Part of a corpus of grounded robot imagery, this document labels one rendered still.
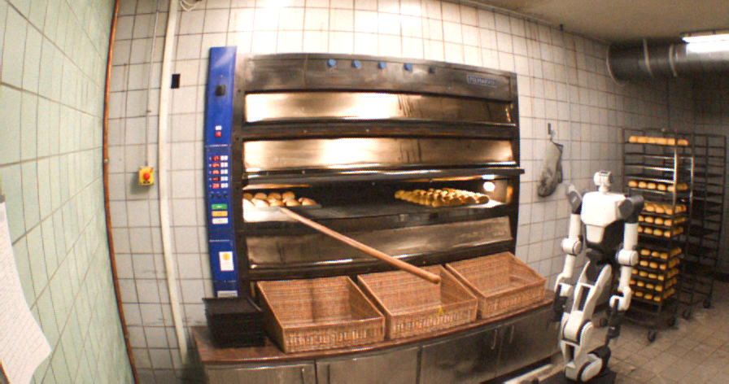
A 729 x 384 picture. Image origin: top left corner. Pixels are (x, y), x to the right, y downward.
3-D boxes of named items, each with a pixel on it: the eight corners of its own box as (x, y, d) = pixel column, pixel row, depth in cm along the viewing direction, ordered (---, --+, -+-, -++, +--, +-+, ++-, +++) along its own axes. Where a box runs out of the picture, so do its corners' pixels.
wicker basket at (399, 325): (355, 316, 317) (355, 274, 314) (437, 303, 339) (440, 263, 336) (390, 341, 272) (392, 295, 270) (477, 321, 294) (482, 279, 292)
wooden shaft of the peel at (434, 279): (441, 284, 177) (442, 276, 176) (434, 285, 175) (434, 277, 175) (285, 211, 331) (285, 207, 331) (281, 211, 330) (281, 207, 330)
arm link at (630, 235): (624, 259, 241) (626, 220, 239) (640, 262, 229) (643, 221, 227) (614, 264, 235) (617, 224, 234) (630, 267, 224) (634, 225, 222)
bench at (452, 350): (206, 399, 281) (189, 324, 276) (513, 346, 378) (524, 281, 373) (221, 442, 230) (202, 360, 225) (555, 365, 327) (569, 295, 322)
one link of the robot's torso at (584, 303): (569, 337, 261) (595, 262, 265) (588, 343, 245) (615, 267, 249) (556, 336, 254) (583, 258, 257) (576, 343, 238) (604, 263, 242)
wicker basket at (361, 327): (259, 324, 292) (255, 281, 289) (349, 316, 315) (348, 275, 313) (284, 354, 248) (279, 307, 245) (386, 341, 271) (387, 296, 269)
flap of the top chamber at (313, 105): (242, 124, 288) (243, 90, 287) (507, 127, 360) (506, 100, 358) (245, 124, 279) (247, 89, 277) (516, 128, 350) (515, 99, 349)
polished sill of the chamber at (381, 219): (242, 229, 293) (242, 221, 293) (507, 208, 365) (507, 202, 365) (245, 230, 288) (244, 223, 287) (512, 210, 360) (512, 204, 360)
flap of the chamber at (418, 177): (248, 185, 272) (242, 189, 290) (525, 173, 344) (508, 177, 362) (248, 180, 272) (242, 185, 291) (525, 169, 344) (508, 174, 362)
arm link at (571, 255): (565, 271, 277) (574, 238, 277) (577, 274, 268) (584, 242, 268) (556, 271, 273) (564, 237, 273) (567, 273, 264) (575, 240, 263)
